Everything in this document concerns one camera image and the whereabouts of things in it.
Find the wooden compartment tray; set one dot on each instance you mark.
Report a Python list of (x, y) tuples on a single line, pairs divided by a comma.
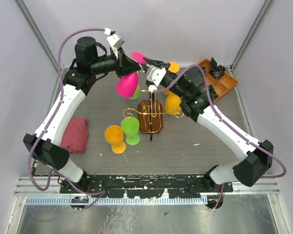
[(223, 85)]

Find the black mounting base plate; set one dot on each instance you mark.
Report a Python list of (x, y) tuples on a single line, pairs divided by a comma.
[(149, 186)]

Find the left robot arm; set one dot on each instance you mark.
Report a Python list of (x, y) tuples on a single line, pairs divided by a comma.
[(44, 144)]

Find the green wine glass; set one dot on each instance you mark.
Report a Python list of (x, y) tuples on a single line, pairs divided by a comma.
[(130, 127), (137, 93)]

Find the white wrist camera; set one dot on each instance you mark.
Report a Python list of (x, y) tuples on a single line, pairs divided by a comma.
[(115, 40), (154, 76)]

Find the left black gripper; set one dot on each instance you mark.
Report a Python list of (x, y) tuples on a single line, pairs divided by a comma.
[(125, 65)]

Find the green wine glass front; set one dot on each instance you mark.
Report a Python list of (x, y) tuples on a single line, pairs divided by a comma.
[(130, 127)]

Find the orange wine glass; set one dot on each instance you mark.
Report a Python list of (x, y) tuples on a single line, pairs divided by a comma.
[(172, 104), (174, 67), (115, 137)]

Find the orange wine glass front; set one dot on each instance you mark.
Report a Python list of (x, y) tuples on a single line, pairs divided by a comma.
[(115, 137)]

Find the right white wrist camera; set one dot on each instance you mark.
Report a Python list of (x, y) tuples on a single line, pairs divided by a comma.
[(154, 76)]

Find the pink wine glass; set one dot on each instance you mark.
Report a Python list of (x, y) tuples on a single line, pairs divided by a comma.
[(127, 85)]

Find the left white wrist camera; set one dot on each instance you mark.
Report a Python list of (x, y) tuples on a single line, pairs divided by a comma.
[(115, 40)]

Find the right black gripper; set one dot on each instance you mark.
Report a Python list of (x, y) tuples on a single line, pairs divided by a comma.
[(158, 63)]

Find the black folded item in tray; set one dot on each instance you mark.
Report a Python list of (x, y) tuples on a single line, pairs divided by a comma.
[(216, 71)]

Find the green wine glass back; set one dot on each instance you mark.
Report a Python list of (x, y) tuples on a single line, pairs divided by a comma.
[(137, 93)]

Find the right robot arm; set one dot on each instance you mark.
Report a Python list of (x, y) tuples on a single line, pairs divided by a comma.
[(254, 157)]

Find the red folded cloth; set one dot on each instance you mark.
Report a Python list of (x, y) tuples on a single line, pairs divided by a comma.
[(75, 137)]

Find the gold wire glass rack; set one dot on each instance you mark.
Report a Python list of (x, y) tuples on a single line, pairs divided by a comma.
[(150, 115)]

